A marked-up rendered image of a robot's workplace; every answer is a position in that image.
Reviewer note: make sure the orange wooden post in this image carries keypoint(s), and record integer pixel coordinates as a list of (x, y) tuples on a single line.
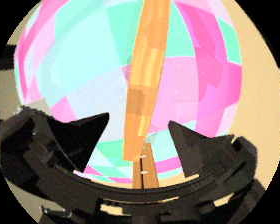
[(144, 171)]

